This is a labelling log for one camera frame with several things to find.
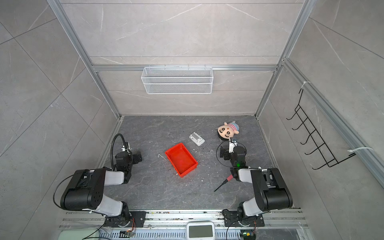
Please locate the cartoon head plush toy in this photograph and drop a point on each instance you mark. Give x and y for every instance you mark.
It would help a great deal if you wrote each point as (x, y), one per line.
(228, 130)

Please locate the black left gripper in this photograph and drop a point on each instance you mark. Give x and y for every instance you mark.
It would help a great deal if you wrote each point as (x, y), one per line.
(135, 157)

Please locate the white wire mesh basket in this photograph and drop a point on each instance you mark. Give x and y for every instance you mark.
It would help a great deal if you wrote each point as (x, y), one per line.
(178, 80)

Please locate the white display device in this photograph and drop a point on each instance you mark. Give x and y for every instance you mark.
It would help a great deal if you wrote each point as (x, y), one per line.
(201, 230)

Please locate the black wire hook rack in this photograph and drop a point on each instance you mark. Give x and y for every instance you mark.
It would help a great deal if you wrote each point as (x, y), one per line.
(314, 136)

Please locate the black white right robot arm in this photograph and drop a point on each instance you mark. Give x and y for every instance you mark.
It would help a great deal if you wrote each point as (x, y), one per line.
(270, 190)

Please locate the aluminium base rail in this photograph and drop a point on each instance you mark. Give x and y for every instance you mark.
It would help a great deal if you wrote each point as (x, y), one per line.
(288, 224)

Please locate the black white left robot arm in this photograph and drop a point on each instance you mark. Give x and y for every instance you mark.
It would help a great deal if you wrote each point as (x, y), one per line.
(85, 192)

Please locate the red plastic bin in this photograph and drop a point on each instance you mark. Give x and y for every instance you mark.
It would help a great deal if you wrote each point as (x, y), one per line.
(181, 159)

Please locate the red black screwdriver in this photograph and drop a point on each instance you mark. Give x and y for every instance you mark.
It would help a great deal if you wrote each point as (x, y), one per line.
(229, 178)

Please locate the white plastic bracket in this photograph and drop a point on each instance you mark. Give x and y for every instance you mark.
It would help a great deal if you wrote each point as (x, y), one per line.
(197, 139)

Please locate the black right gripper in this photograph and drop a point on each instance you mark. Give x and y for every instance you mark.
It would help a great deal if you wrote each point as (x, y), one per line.
(227, 151)

